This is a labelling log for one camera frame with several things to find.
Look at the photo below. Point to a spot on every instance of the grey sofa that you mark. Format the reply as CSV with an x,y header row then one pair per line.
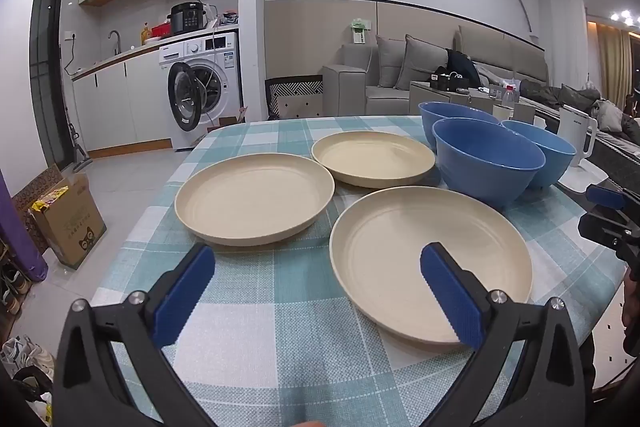
x,y
350,82

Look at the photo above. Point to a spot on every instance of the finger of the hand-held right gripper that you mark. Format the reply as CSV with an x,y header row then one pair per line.
x,y
602,196
607,229

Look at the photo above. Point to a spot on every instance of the white green wall-mounted box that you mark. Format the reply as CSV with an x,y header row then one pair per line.
x,y
359,31

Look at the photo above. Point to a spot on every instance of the dark blue bowl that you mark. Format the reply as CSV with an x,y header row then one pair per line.
x,y
450,117
485,177

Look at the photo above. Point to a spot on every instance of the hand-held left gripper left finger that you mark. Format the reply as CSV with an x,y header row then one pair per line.
x,y
185,297

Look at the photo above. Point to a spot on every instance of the brown cardboard box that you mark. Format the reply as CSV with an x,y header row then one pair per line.
x,y
75,227

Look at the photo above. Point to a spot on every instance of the wooden shoe rack with shoes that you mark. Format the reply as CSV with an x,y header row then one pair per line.
x,y
12,282

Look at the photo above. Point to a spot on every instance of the patterned flat cardboard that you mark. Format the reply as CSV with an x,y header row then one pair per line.
x,y
35,187

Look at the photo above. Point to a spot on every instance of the grey stick vacuum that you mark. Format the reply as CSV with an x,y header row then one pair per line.
x,y
77,152

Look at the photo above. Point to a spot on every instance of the white grey sneaker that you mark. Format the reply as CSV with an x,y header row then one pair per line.
x,y
27,357

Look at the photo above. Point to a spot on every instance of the white washing machine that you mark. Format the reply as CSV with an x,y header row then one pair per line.
x,y
220,67

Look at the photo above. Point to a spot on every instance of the dark grey blanket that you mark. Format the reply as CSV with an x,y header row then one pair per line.
x,y
555,94

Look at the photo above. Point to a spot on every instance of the grey sofa cushion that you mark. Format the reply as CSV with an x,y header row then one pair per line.
x,y
420,62
387,62

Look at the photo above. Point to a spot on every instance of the yellow packet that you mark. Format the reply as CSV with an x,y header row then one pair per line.
x,y
50,199

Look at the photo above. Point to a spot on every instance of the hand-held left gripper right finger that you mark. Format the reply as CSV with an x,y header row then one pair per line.
x,y
450,297

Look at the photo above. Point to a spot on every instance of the white diamond-patterned rug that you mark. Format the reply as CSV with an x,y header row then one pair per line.
x,y
607,332

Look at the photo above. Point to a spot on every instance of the purple rolled mat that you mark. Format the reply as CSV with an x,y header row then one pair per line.
x,y
20,232

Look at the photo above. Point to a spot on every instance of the white kitchen base cabinets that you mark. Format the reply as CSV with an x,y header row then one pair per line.
x,y
120,102

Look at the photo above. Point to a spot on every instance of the light blue bowl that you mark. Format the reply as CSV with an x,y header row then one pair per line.
x,y
550,157

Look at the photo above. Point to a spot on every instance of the black jacket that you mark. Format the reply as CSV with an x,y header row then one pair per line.
x,y
462,62

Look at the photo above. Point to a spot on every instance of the grey metal side cabinet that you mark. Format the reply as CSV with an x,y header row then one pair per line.
x,y
425,94

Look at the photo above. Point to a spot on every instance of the beige curtain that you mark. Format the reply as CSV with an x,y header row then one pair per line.
x,y
617,67

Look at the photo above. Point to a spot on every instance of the black box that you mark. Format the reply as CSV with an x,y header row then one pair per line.
x,y
447,79

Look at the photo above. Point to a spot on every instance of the beige round plate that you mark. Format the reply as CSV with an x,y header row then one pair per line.
x,y
250,197
400,237
372,157

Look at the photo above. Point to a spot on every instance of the white electric kettle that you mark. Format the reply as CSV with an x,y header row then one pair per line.
x,y
575,132

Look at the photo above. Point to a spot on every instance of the dark glass door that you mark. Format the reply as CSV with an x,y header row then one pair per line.
x,y
47,72

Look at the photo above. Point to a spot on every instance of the black pressure cooker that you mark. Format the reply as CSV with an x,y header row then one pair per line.
x,y
189,18

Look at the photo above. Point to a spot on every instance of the red-capped water bottle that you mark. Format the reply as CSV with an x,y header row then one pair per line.
x,y
507,96

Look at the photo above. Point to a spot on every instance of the person's right hand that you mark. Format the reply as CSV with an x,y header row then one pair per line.
x,y
632,317

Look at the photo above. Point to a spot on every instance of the teal checked tablecloth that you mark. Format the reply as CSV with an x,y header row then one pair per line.
x,y
280,307

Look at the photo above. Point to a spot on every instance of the steel kitchen faucet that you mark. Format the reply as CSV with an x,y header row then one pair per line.
x,y
116,39

